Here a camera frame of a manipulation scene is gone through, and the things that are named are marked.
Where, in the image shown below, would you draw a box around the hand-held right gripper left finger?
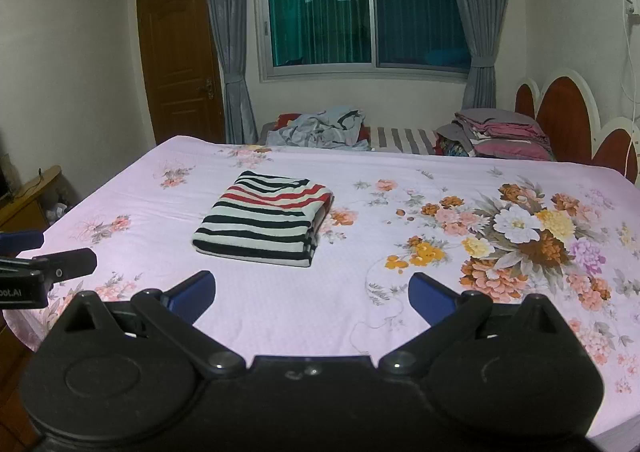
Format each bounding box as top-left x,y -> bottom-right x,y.
63,271 -> 246,377

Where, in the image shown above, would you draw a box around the pink floral bed sheet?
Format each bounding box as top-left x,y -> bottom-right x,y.
2,133 -> 640,448

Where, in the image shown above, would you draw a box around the brown wooden door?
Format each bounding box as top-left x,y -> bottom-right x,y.
136,0 -> 226,145

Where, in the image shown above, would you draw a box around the stack of folded pink bedding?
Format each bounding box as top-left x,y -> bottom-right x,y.
435,108 -> 556,162

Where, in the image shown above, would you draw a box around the striped knit sweater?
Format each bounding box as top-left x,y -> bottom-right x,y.
191,171 -> 335,267

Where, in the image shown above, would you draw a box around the grey striped pillow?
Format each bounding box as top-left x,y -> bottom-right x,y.
367,126 -> 443,154

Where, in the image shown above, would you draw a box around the grey curtain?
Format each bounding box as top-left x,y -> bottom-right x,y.
440,0 -> 513,110
201,0 -> 261,145

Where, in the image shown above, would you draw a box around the red and white headboard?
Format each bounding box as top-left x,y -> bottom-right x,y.
515,67 -> 640,183

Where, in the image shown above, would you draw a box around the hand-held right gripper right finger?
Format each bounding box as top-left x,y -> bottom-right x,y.
378,272 -> 568,376

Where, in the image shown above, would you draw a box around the wooden side cabinet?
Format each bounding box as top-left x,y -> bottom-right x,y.
0,165 -> 63,233

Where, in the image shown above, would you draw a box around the white cable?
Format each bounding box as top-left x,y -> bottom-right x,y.
621,22 -> 640,183

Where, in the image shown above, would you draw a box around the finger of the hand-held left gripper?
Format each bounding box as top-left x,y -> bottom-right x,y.
0,247 -> 98,290
0,231 -> 45,253

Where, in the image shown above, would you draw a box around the sliding glass window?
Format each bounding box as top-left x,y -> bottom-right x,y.
255,0 -> 473,83

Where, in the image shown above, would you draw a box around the pile of blue-grey clothes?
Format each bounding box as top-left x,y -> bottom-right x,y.
266,106 -> 371,152

